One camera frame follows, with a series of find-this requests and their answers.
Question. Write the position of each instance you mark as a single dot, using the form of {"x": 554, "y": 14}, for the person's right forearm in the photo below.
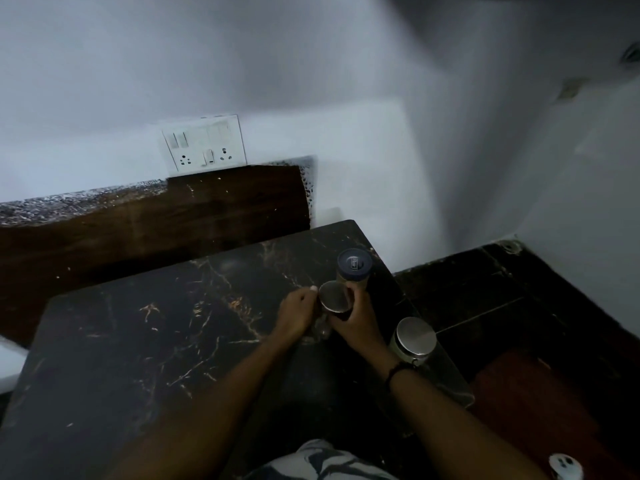
{"x": 450, "y": 429}

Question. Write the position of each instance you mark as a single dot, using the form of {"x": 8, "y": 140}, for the coriander powder jar grey lid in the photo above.
{"x": 354, "y": 262}

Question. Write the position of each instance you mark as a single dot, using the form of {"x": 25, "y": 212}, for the person's left forearm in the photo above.
{"x": 210, "y": 419}

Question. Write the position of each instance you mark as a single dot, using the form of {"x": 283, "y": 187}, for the grey patterned shirt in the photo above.
{"x": 320, "y": 464}

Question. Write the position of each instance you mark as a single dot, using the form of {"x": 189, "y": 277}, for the white wall socket plate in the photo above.
{"x": 204, "y": 143}

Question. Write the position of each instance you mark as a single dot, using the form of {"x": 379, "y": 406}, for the steel lid green spice jar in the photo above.
{"x": 414, "y": 337}

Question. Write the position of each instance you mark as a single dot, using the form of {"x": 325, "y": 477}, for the white handheld controller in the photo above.
{"x": 565, "y": 467}

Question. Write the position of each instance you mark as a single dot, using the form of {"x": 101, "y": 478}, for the clear jar steel lid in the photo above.
{"x": 334, "y": 297}

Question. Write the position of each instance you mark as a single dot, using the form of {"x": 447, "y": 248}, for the round floor drain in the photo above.
{"x": 510, "y": 246}

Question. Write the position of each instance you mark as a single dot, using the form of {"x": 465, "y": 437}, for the person's left hand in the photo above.
{"x": 295, "y": 314}

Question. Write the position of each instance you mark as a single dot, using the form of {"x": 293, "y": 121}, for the dark brown wood panel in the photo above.
{"x": 150, "y": 234}

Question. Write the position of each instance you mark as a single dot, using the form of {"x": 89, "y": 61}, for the person's right hand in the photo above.
{"x": 362, "y": 329}

